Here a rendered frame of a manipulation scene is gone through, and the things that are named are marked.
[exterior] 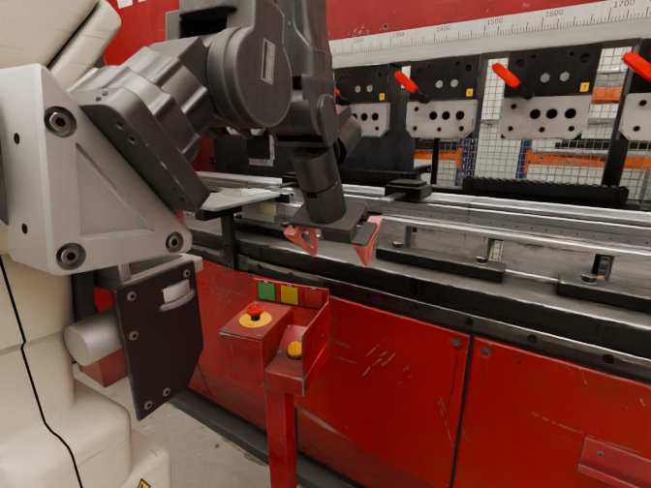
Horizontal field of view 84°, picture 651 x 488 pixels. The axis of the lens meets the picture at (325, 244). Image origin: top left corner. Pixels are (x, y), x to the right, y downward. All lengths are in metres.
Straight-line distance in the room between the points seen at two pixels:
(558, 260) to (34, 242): 0.87
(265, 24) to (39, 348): 0.37
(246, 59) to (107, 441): 0.41
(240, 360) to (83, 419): 0.41
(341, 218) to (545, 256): 0.52
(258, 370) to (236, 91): 0.64
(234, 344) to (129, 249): 0.58
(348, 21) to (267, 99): 0.70
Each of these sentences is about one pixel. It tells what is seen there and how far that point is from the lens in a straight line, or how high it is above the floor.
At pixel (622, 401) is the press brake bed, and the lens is 0.90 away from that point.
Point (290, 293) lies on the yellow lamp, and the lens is 0.89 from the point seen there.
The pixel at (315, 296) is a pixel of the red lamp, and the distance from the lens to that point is 0.87.
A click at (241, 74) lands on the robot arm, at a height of 1.24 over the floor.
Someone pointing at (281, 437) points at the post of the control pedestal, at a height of 0.48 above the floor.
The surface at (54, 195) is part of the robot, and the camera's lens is 0.25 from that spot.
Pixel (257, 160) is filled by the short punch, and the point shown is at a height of 1.10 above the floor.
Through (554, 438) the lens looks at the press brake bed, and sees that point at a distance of 0.97.
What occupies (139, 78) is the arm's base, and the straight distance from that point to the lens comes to 0.28.
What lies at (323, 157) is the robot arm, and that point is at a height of 1.16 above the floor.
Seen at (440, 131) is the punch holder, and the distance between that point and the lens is 0.89.
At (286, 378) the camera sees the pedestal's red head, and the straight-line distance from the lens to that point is 0.81.
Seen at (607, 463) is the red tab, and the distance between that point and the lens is 0.98.
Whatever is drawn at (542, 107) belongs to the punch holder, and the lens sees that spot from 0.86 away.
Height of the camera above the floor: 1.20
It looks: 18 degrees down
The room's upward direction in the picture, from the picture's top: straight up
